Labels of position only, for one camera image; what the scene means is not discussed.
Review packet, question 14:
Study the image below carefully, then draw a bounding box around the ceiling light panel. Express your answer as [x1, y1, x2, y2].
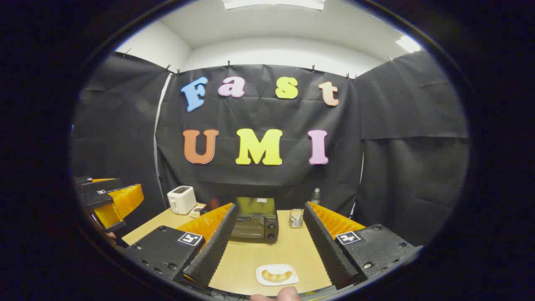
[395, 36, 422, 54]

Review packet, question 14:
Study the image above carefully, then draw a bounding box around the golden croissant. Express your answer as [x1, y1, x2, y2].
[261, 270, 293, 283]

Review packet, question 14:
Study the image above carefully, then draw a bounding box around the black electric oven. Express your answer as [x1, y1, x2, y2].
[229, 197, 280, 244]

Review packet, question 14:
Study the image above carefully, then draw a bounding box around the white square plate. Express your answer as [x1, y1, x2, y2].
[256, 264, 299, 287]

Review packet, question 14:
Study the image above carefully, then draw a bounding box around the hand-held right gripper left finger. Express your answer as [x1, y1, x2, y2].
[125, 203, 238, 289]

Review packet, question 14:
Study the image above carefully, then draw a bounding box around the white toaster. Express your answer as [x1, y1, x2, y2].
[167, 186, 197, 215]

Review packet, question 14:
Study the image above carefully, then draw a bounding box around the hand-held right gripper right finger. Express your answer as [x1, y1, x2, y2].
[303, 201, 422, 290]

